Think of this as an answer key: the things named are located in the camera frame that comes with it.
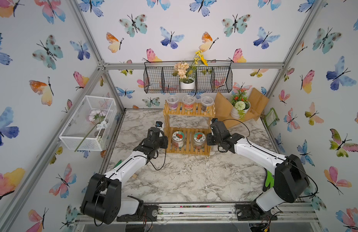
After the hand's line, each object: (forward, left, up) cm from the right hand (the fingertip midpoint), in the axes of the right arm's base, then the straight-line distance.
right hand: (211, 135), depth 88 cm
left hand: (-2, +27, 0) cm, 27 cm away
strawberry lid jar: (-2, +20, -4) cm, 21 cm away
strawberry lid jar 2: (-2, +7, -3) cm, 8 cm away
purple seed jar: (+8, +23, +19) cm, 31 cm away
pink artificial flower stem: (-4, +60, +18) cm, 63 cm away
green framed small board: (+27, -48, -11) cm, 56 cm away
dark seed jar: (+7, +4, +19) cm, 21 cm away
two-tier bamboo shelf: (+12, +15, -12) cm, 22 cm away
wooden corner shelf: (+29, -35, 0) cm, 46 cm away
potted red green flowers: (+19, -18, +8) cm, 28 cm away
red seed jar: (+8, +14, +19) cm, 25 cm away
